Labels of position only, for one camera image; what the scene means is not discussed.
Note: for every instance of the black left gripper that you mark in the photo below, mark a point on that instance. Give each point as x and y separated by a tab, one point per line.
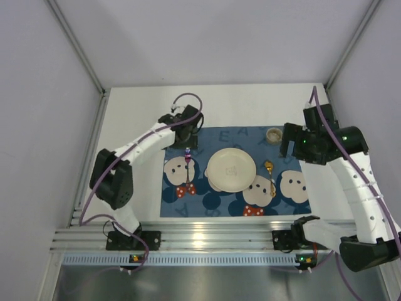
185	142

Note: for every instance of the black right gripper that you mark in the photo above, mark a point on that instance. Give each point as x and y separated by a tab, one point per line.
287	138

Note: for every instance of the gold spoon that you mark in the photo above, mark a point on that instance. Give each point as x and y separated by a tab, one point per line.
269	167

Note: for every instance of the blue bear print cloth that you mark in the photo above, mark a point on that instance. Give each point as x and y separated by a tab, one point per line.
201	200

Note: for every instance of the cream round plate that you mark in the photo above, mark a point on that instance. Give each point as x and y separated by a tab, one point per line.
230	170

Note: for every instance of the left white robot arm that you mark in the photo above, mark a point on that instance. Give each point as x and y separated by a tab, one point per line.
112	176

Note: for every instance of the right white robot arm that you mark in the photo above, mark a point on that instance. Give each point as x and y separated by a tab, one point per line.
377	236

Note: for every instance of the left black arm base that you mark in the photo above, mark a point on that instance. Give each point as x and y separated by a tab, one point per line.
116	241

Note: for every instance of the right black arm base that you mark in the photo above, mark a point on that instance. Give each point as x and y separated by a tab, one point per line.
291	239

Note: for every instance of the aluminium mounting rail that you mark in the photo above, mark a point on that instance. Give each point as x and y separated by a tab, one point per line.
181	235

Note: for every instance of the left aluminium frame post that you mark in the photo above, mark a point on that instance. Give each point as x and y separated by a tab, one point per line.
67	30

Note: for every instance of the aluminium frame post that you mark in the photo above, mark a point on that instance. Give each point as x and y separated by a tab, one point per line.
363	24
67	30

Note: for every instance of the right aluminium frame post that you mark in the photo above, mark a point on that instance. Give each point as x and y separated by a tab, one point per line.
363	24

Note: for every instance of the perforated grey cable tray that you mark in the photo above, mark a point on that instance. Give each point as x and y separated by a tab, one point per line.
190	260

